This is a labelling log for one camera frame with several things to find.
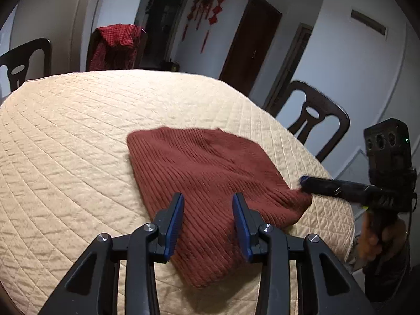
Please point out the dark wooden chair right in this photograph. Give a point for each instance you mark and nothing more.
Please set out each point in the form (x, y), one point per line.
(315, 109)

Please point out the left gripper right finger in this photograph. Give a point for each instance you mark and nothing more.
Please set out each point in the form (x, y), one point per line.
(324, 284)

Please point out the dark wooden chair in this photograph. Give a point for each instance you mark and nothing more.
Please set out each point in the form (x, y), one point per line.
(17, 61)
(315, 109)

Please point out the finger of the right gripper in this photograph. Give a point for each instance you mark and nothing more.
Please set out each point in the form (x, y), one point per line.
(347, 190)

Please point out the rust red knit sweater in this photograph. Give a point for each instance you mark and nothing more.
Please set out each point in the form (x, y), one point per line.
(208, 166)

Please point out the chair with red garment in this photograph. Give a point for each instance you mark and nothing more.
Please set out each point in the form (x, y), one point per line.
(141, 49)

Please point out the beige refrigerator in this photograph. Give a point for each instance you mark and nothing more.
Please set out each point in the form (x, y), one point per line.
(66, 23)

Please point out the red Chinese knot middle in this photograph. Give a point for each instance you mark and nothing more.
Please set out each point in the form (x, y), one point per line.
(203, 13)

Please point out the red checkered garment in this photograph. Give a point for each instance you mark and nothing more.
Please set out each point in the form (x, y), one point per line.
(113, 45)

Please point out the right hand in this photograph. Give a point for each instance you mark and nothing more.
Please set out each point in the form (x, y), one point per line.
(371, 245)

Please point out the dark brown door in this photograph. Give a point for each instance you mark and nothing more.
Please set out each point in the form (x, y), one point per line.
(250, 45)

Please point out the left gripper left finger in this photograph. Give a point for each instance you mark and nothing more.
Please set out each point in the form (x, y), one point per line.
(91, 284)

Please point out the beige quilted table cover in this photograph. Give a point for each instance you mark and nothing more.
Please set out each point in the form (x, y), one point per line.
(65, 172)

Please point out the red Chinese knot right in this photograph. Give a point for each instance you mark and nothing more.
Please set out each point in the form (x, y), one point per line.
(213, 20)

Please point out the dark open doorway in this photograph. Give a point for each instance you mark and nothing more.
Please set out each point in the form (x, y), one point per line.
(160, 25)

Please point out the dark wooden chair left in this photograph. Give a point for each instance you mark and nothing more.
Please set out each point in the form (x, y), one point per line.
(17, 61)

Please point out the red chinese knot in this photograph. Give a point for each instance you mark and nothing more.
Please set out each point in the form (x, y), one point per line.
(190, 16)
(203, 13)
(213, 20)

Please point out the window with grille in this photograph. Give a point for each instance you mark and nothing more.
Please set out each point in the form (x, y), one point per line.
(290, 63)

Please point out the red Chinese knot left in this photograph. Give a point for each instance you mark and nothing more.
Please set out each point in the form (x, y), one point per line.
(190, 16)

